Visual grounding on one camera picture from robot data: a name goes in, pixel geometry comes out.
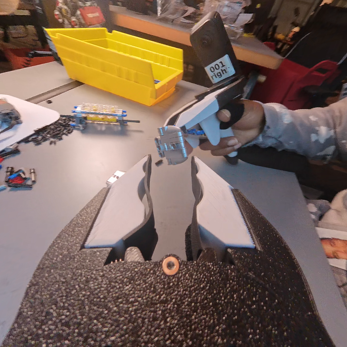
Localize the grey motor with orange end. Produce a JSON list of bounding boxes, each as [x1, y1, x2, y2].
[[0, 99, 23, 130]]

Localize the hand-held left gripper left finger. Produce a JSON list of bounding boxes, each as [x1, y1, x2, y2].
[[84, 155, 159, 262]]

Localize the pile of small mixed pieces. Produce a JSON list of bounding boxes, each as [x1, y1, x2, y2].
[[0, 144, 37, 190]]

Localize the silver engine block piece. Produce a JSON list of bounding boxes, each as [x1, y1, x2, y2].
[[106, 170, 126, 187], [154, 125, 189, 166]]

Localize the person's right hand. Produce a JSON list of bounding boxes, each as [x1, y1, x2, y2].
[[199, 99, 266, 157]]

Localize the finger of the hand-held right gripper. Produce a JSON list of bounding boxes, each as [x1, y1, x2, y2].
[[175, 90, 227, 129], [166, 98, 197, 127]]

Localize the transparent brick assembly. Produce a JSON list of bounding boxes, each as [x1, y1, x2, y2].
[[60, 102, 140, 130]]

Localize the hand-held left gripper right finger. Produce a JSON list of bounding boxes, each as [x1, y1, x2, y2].
[[185, 156, 256, 262]]

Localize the pile of black pins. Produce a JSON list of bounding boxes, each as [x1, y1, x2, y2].
[[20, 117, 75, 146]]

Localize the pale patterned cloth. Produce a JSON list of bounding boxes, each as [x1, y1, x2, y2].
[[306, 190, 347, 231]]

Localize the person's black clothing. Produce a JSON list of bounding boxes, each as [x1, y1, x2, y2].
[[233, 146, 347, 200]]

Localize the person's right forearm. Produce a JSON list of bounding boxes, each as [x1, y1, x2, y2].
[[255, 96, 347, 163]]

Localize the wooden background table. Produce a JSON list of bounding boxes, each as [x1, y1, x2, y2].
[[108, 5, 284, 69]]

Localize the yellow storage bin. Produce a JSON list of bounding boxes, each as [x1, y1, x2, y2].
[[45, 27, 184, 107]]

